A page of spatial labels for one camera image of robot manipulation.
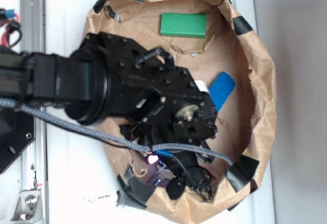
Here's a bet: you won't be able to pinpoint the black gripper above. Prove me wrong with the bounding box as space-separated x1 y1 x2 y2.
102 33 218 145

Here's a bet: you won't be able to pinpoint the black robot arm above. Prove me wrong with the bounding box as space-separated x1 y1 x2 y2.
1 32 217 145

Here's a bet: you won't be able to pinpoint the blue sponge block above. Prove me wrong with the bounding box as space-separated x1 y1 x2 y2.
209 72 236 112

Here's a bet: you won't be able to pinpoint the green rectangular block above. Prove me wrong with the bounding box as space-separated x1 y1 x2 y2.
160 13 207 38

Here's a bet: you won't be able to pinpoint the brown paper bag tray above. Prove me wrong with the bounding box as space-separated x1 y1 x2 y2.
84 0 277 223

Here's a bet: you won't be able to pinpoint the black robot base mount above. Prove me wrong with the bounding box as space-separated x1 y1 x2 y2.
1 108 35 174

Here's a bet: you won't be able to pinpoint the grey braided cable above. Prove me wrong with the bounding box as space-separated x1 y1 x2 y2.
0 98 233 167

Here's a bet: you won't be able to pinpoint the silver corner bracket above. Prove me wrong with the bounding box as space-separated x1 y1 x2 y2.
10 190 43 223

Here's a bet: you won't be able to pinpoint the aluminium extrusion rail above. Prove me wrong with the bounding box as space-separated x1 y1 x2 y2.
10 0 50 222

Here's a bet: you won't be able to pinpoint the red and blue wires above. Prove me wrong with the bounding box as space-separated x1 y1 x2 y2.
0 8 22 50

